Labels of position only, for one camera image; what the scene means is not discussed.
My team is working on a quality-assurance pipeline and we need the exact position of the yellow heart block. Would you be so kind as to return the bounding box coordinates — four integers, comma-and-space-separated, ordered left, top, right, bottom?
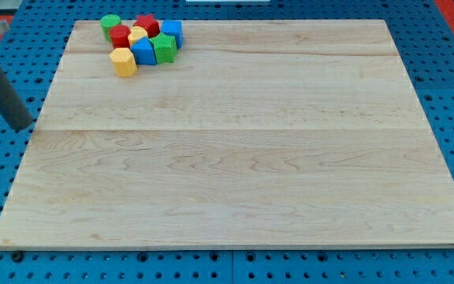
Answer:
128, 26, 147, 47

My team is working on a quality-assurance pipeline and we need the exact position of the large wooden board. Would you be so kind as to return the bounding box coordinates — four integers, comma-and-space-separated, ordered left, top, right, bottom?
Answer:
0, 20, 454, 251

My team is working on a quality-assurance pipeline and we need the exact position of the green star block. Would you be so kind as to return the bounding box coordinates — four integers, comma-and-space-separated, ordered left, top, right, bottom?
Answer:
150, 32, 177, 64

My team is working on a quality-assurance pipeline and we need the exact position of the blue cube block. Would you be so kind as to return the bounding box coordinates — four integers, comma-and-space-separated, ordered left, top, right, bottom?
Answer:
161, 20, 184, 49

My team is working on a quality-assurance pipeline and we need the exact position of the yellow hexagon block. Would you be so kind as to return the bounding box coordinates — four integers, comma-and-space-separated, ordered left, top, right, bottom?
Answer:
109, 47, 137, 77

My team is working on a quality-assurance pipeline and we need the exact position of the red star block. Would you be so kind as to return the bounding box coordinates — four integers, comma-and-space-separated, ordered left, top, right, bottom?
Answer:
133, 13, 160, 38

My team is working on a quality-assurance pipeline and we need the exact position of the red cylinder block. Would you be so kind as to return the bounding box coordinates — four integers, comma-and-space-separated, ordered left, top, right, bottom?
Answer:
109, 24, 131, 49

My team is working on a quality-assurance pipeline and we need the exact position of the green cylinder block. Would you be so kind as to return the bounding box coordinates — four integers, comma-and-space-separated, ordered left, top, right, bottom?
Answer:
100, 13, 121, 42

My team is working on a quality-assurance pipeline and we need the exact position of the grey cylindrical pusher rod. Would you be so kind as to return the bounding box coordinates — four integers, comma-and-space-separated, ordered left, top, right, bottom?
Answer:
0, 67, 33, 131

